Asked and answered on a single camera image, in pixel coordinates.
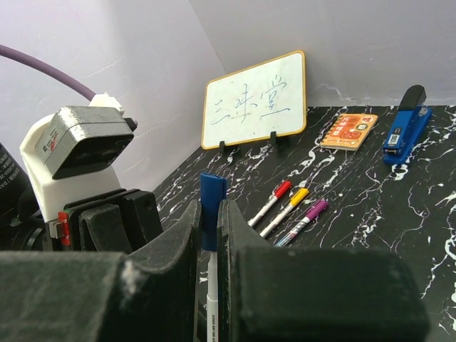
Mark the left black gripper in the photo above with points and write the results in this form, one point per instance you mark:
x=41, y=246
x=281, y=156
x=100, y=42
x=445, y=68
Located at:
x=116, y=221

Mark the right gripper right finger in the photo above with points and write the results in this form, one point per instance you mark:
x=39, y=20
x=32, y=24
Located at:
x=269, y=293

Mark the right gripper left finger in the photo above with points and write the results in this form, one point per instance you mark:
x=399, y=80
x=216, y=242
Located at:
x=149, y=295

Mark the white pen blue tip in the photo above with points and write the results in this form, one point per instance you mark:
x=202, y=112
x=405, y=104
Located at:
x=212, y=299

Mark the white pen magenta end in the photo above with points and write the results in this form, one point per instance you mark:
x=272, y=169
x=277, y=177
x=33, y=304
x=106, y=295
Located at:
x=292, y=233

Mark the white pen red tip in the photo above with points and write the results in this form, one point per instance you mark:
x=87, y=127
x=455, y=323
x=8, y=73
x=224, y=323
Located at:
x=270, y=203

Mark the white pen yellow end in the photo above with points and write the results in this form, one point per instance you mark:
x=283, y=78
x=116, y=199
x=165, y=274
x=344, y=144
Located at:
x=276, y=221

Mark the blue pen cap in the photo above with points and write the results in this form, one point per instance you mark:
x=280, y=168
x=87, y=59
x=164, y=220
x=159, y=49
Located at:
x=213, y=189

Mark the yellow pen cap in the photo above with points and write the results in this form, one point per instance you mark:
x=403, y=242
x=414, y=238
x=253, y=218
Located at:
x=297, y=198

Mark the red pen cap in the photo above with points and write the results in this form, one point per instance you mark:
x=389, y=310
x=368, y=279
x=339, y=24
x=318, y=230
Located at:
x=282, y=189

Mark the magenta pen cap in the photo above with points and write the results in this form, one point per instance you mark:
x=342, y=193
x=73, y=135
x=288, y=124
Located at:
x=315, y=211

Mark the orange card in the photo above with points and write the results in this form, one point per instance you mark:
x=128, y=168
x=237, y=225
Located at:
x=349, y=131

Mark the blue black marker tool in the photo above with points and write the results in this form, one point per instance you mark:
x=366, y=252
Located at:
x=411, y=120

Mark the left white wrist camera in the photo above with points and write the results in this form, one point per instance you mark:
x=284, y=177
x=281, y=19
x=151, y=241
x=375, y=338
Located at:
x=68, y=155

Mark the small whiteboard wooden frame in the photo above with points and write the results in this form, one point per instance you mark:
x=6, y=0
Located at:
x=251, y=104

